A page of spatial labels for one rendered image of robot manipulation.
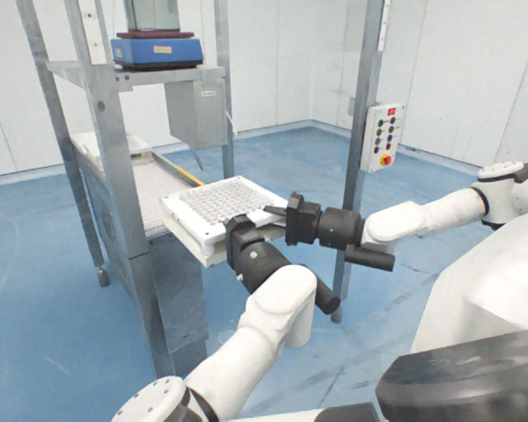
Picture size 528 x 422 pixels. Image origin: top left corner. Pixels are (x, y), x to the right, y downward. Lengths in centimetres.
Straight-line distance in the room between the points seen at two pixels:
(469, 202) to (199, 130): 71
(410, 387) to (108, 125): 81
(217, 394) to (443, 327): 24
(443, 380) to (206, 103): 94
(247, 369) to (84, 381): 155
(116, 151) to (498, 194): 83
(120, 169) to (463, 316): 79
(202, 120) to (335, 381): 131
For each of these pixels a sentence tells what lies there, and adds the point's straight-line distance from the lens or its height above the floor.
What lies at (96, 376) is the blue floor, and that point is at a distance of 194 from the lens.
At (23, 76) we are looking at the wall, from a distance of 439.
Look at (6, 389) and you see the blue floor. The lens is 210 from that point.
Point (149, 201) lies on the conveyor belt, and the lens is 125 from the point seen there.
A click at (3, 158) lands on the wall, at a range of 454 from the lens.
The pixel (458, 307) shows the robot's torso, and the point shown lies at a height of 125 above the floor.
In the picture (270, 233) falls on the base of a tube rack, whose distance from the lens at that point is 77.
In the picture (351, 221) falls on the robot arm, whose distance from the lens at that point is 70.
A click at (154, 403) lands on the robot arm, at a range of 36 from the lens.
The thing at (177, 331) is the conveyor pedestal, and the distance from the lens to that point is 157.
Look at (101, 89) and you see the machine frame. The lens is 87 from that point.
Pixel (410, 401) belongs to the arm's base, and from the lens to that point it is 19.
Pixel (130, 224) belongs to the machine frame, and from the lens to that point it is 97.
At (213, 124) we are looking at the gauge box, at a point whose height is 119.
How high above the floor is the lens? 143
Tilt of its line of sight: 28 degrees down
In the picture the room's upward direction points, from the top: straight up
